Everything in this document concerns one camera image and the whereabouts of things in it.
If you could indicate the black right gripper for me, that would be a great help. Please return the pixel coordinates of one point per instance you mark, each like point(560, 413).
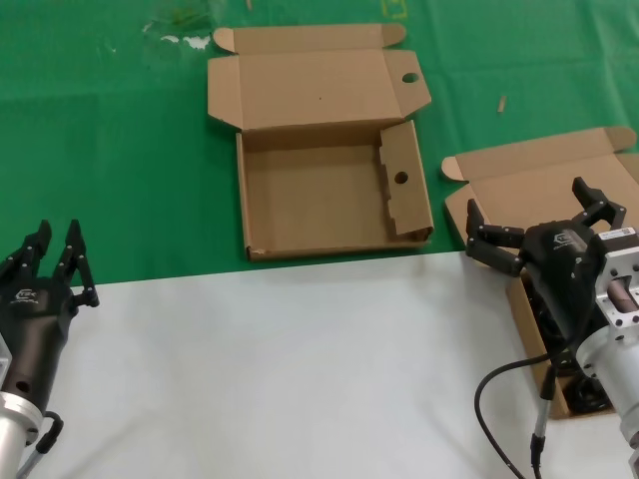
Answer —
point(559, 269)

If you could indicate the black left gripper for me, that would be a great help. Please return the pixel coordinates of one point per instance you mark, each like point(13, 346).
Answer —
point(35, 324)

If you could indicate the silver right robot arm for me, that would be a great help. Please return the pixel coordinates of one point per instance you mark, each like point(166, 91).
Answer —
point(609, 359)

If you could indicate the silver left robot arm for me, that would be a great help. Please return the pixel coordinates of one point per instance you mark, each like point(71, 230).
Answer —
point(10, 429)

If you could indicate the open cardboard box with holes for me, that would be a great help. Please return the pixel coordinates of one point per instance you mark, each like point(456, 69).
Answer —
point(309, 209)

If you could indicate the green table mat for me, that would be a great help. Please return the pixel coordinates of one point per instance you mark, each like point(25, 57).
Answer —
point(100, 149)

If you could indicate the small cardboard scrap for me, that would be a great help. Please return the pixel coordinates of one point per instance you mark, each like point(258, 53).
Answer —
point(501, 105)

